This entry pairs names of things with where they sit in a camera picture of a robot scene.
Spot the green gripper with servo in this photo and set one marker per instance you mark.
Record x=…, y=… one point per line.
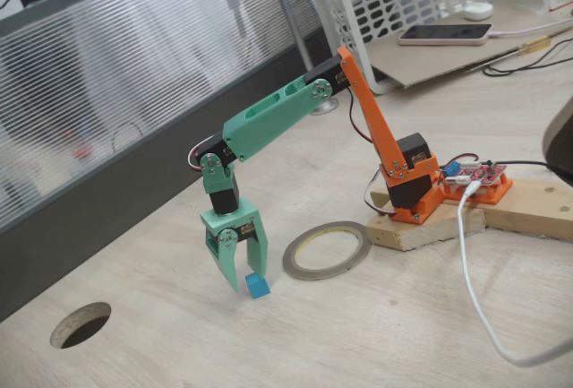
x=233, y=226

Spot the small blue cube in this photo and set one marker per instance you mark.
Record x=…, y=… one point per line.
x=259, y=287

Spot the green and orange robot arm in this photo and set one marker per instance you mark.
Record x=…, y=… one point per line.
x=268, y=123

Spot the silver round metal foot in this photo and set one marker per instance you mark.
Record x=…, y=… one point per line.
x=326, y=108

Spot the rectangular wooden base block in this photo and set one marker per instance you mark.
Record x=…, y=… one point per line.
x=425, y=231

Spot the dark frosted desk partition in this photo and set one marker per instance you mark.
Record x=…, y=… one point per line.
x=134, y=70

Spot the red controller board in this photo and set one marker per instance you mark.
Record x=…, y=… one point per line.
x=474, y=172

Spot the brown cardboard sheet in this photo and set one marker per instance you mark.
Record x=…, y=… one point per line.
x=425, y=61

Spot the long wooden plank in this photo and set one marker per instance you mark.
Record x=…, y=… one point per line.
x=532, y=209

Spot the white plastic lattice basket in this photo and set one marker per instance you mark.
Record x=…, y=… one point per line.
x=389, y=2

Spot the smartphone in pink case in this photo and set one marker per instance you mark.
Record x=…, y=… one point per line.
x=443, y=35

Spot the dark grey rounded object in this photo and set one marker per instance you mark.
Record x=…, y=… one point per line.
x=561, y=146

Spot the white earbuds case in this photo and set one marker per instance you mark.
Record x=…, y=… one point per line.
x=477, y=11

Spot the silver partition post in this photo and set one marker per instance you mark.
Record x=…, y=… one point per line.
x=286, y=7

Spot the orange board mount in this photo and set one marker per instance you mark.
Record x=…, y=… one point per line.
x=497, y=194

